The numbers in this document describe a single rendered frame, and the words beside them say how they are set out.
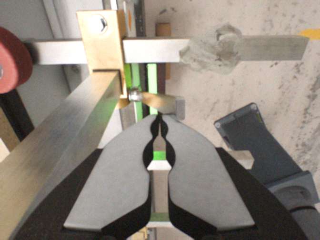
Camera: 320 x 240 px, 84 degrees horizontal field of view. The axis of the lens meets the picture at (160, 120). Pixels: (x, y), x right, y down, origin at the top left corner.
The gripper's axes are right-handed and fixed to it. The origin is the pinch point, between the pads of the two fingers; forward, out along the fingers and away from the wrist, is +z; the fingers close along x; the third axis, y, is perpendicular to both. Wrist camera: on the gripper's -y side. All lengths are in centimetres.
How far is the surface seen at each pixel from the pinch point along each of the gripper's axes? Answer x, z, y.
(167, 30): 4, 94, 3
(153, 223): -3, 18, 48
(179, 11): 11, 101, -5
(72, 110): -7.5, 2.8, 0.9
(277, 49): 16.1, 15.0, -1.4
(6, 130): -25.0, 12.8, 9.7
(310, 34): 86, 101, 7
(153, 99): -0.5, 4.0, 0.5
